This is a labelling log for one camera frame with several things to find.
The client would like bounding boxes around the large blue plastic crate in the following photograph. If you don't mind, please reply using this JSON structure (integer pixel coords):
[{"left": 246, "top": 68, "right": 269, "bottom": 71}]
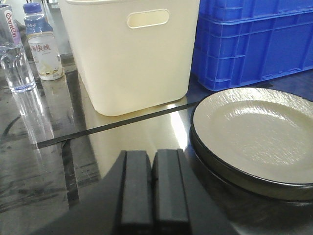
[{"left": 191, "top": 0, "right": 313, "bottom": 91}]

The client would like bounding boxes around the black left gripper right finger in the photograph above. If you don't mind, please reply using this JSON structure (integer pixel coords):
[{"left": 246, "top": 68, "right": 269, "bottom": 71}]
[{"left": 152, "top": 149, "right": 190, "bottom": 235}]

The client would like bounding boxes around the white milk drink bottle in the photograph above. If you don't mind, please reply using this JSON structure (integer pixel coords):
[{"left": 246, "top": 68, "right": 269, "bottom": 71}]
[{"left": 23, "top": 2, "right": 64, "bottom": 81}]

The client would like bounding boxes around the beige plate black rim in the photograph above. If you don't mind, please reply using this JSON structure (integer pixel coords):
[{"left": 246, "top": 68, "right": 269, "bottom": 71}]
[
  {"left": 189, "top": 127, "right": 313, "bottom": 206},
  {"left": 189, "top": 87, "right": 313, "bottom": 196}
]

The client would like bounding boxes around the clear water bottle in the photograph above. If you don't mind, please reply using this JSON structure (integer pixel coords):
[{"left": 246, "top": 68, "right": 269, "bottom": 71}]
[{"left": 0, "top": 3, "right": 36, "bottom": 93}]

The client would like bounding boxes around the cream plastic bin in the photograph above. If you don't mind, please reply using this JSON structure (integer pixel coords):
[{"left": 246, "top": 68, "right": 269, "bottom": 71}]
[{"left": 59, "top": 0, "right": 200, "bottom": 116}]

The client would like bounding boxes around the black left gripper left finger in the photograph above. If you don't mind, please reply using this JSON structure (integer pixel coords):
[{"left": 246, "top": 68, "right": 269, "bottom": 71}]
[{"left": 112, "top": 150, "right": 154, "bottom": 235}]

